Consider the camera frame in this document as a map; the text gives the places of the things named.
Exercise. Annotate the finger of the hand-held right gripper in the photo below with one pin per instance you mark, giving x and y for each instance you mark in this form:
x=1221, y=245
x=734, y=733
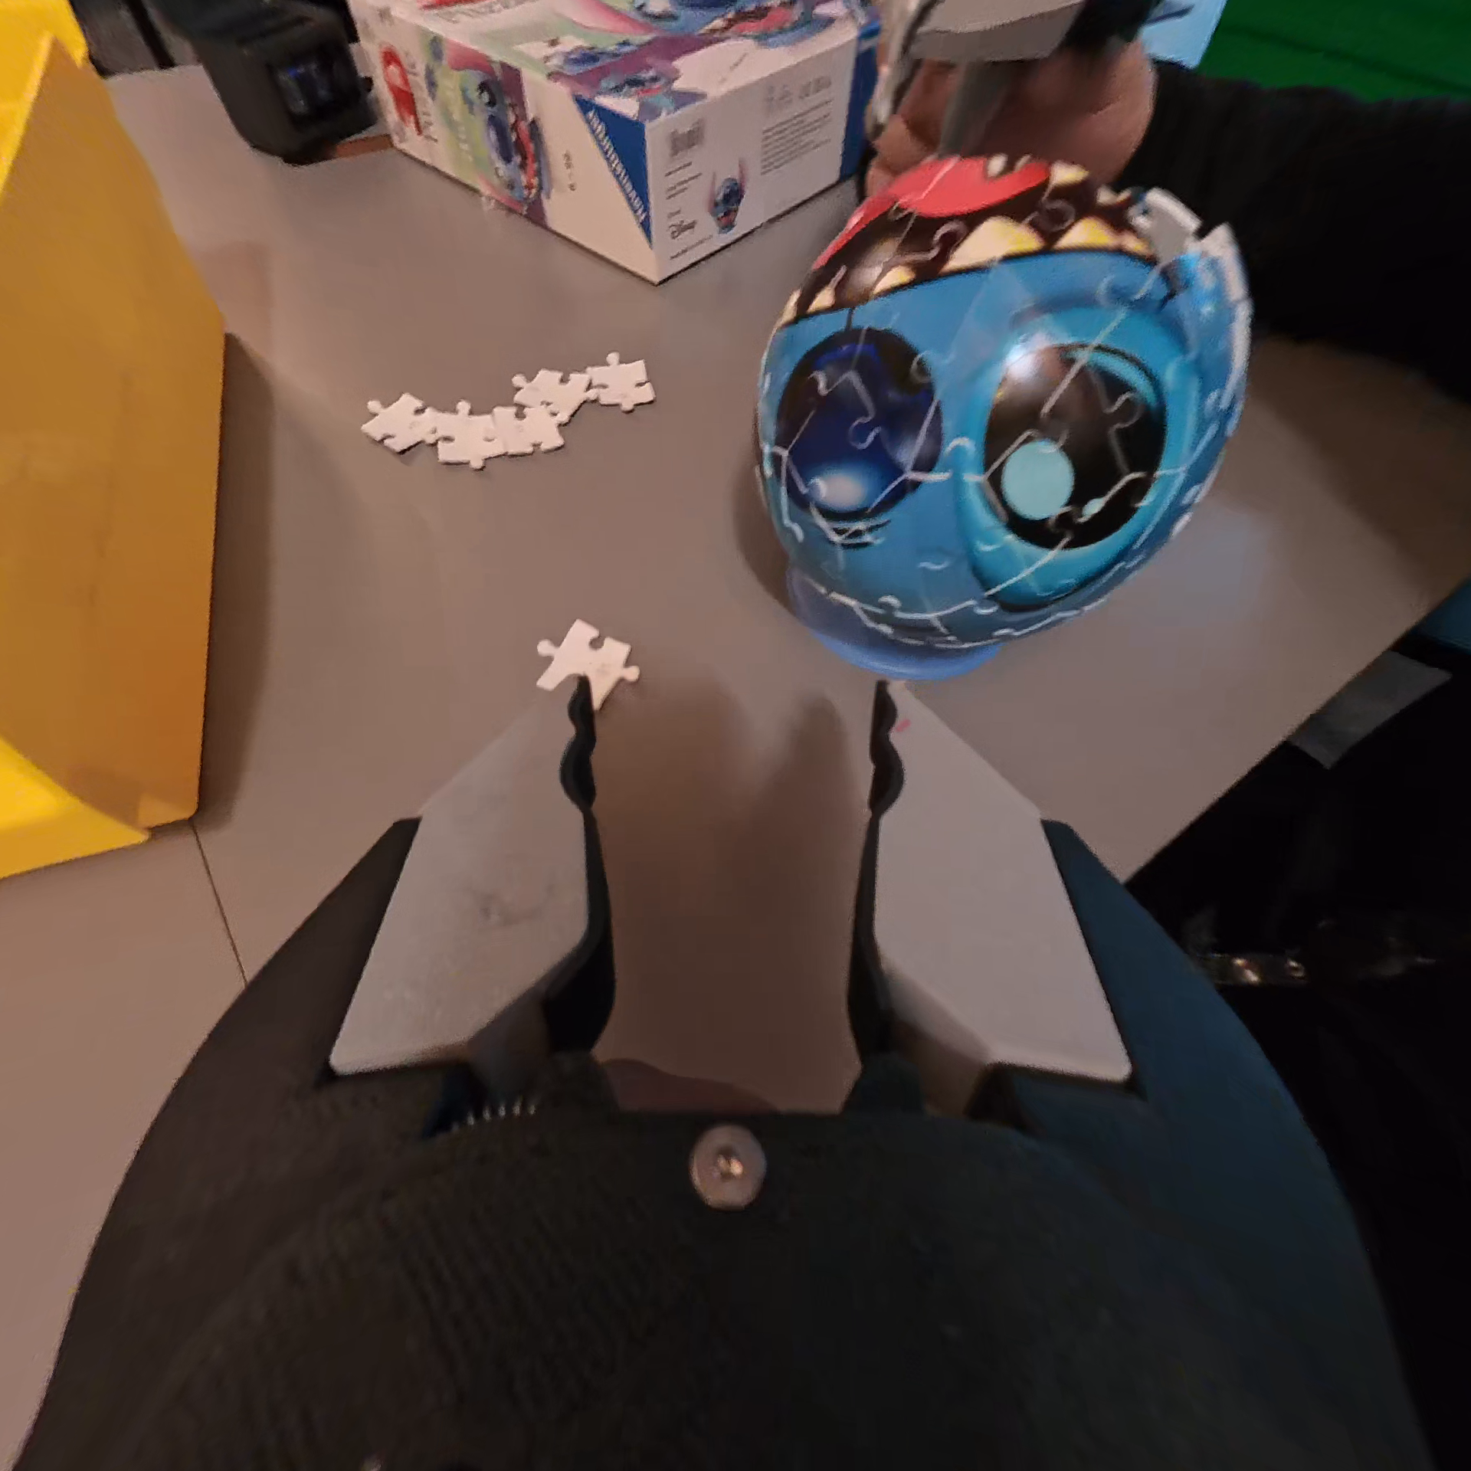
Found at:
x=974, y=103
x=1000, y=28

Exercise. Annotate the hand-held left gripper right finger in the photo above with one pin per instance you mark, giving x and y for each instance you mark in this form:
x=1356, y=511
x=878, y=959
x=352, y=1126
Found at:
x=988, y=930

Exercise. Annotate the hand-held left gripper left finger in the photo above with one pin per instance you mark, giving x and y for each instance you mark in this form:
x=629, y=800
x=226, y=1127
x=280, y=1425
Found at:
x=482, y=919

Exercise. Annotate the white puzzle piece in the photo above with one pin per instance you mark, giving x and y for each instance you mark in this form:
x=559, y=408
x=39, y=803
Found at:
x=585, y=658

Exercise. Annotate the blue puzzle ball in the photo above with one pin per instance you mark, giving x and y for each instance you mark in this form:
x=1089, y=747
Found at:
x=988, y=436

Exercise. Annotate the cartoon puzzle box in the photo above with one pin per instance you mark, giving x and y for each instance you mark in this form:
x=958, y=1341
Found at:
x=643, y=126

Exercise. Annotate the person's right hand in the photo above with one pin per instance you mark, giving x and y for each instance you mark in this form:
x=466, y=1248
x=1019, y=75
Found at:
x=1068, y=113

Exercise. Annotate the black badge reel with clip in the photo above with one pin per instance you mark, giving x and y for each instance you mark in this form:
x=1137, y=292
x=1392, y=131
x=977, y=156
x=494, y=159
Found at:
x=1252, y=965

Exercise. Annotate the green plastic bin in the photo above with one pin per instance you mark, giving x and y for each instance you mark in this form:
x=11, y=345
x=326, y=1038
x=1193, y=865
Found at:
x=1333, y=28

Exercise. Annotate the cluster of white jigsaw parts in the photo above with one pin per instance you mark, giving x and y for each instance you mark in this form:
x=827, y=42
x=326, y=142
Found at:
x=506, y=418

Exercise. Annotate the yellow plastic bin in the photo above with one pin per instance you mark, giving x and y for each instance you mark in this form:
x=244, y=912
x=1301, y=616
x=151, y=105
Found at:
x=104, y=458

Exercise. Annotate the black digital timer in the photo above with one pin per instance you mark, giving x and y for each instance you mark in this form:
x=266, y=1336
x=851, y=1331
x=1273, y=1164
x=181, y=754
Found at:
x=287, y=80

